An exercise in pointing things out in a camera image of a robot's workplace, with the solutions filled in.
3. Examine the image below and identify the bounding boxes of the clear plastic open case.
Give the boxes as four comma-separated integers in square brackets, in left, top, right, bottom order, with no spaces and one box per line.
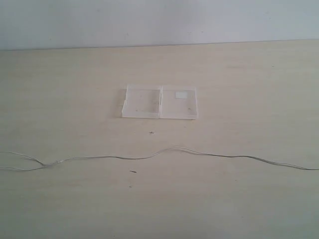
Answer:
[121,84,198,120]

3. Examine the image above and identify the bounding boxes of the white wired earphones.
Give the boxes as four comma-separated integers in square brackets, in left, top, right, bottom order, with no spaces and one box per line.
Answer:
[0,146,319,172]

